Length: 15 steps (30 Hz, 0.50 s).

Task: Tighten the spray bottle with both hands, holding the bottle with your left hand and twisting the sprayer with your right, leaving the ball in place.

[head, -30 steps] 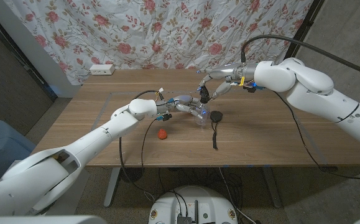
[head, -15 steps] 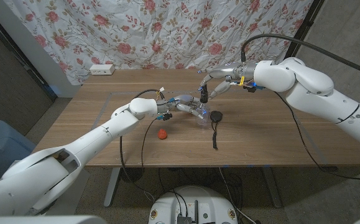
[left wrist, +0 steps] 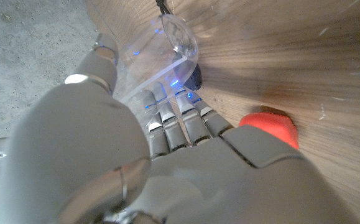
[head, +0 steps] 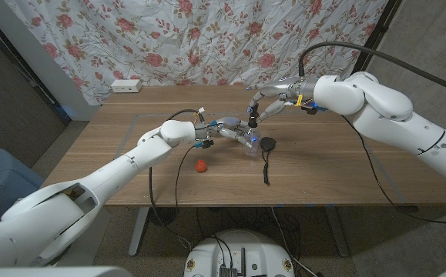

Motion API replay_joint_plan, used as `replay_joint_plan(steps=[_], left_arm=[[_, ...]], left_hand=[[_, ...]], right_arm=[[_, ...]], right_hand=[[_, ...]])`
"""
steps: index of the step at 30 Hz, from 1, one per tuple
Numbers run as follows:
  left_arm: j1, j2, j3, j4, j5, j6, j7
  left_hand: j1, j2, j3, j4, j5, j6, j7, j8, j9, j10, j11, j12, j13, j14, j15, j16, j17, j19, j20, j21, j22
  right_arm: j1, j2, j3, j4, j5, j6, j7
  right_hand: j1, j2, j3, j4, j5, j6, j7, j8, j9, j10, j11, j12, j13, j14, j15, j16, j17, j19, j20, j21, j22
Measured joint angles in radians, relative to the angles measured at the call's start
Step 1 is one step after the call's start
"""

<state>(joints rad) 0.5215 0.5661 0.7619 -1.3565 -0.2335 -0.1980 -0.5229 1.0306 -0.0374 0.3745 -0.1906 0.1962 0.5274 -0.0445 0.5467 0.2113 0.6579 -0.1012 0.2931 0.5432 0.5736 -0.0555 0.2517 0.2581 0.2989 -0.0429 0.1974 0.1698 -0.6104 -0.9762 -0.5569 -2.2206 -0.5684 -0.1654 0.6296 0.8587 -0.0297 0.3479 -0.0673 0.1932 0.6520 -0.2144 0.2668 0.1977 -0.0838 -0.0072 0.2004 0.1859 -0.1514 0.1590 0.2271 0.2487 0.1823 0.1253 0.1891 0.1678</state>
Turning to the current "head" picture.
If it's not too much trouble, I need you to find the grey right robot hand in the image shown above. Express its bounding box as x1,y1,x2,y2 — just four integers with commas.
245,75,319,124

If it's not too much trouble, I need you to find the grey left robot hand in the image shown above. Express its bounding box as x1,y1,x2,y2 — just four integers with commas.
206,116,263,149

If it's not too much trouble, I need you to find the clear spray bottle black sprayer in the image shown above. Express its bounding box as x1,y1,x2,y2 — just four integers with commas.
241,107,264,158

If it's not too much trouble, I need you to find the floral backdrop cloth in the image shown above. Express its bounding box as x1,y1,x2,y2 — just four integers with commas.
5,0,389,107

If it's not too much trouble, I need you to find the black backdrop stand pole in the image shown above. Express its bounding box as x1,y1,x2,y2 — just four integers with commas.
351,0,404,78

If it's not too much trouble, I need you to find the black round floor base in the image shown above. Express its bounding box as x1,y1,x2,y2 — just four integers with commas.
147,206,180,227

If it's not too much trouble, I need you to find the white power strip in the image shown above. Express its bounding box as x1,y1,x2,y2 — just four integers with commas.
110,78,143,94

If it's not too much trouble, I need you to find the white robot torso base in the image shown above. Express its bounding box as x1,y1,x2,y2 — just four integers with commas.
183,229,296,277

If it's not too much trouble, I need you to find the grey table leg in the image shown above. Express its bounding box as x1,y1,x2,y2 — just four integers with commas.
128,205,150,258
324,205,350,258

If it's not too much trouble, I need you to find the black round gadget with lanyard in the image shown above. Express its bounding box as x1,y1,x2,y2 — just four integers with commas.
260,136,277,186

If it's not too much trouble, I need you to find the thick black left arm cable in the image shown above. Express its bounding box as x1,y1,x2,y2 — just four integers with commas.
148,108,205,249

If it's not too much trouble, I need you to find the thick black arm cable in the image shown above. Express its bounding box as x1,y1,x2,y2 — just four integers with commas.
148,108,205,249
297,41,446,97

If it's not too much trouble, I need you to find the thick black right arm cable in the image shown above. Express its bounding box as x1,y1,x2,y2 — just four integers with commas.
297,41,446,97

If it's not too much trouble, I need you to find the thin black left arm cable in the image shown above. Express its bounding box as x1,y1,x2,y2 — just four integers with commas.
173,145,196,211

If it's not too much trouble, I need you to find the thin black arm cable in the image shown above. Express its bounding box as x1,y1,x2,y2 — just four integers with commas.
340,113,446,225
173,145,196,211

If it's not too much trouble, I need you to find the black floor cable bundle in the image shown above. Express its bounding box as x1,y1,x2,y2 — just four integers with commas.
195,206,304,270

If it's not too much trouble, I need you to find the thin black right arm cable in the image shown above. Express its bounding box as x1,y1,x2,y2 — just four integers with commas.
340,113,446,225

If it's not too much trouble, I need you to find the white floor cable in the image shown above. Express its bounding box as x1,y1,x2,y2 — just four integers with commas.
270,207,320,277

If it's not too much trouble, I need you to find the white wall pillar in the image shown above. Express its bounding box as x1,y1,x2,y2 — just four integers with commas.
0,0,100,122

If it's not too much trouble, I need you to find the black frame bar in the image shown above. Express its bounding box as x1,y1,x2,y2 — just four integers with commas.
0,7,72,125

